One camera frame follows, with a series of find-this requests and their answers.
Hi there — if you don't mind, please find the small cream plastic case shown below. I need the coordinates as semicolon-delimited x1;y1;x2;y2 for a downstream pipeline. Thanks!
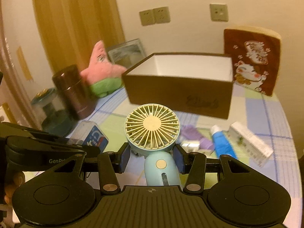
181;141;200;151

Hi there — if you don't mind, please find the brown metal thermos jar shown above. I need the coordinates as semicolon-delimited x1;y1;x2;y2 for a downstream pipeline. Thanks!
52;65;97;120

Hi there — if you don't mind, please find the beige wall socket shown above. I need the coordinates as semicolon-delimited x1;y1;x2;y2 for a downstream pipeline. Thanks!
210;3;229;21
153;6;171;24
139;9;156;26

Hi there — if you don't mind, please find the blue and white tube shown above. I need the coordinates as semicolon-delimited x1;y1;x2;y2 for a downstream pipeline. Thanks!
210;125;238;159

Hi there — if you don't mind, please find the pink starfish plush toy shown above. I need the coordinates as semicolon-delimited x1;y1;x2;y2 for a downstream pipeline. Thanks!
79;40;128;98

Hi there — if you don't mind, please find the yellow curtain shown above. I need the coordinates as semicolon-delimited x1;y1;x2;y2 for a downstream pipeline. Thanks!
31;0;125;76

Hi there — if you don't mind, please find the person's left hand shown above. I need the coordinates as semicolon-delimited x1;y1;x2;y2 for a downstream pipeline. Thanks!
3;171;26;204

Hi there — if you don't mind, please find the brown cardboard box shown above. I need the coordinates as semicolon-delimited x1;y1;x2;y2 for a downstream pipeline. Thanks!
122;52;234;120

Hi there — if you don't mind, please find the purple tube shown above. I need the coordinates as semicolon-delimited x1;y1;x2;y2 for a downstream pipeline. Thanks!
180;125;215;151

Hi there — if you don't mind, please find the checkered blue green tablecloth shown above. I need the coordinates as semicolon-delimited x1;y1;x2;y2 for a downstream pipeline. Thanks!
22;76;296;188

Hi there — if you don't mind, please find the blue and yellow handheld fan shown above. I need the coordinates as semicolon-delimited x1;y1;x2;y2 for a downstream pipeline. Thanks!
124;103;181;186

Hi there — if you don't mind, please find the long white medicine box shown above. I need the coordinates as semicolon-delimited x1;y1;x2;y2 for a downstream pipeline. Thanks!
227;121;274;167

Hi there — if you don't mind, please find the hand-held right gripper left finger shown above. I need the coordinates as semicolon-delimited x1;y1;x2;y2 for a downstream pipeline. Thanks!
45;144;131;194

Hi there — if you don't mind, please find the blue and red toothpaste box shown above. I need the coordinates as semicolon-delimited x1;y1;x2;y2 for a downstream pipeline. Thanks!
66;121;109;154

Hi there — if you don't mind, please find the glass picture frame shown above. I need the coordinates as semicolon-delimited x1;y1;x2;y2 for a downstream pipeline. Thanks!
106;38;146;71

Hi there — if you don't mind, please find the teal glass jar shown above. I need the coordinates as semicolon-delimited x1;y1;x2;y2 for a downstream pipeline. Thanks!
30;88;77;137

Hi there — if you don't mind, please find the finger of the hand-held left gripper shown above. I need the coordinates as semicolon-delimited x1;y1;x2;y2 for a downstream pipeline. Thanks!
0;122;82;145
7;135;101;158

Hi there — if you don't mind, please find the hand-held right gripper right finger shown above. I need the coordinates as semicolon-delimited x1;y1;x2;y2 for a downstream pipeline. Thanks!
173;144;254;194

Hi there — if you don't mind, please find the red lucky cat cushion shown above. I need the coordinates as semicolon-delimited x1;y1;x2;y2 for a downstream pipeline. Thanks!
223;26;282;97

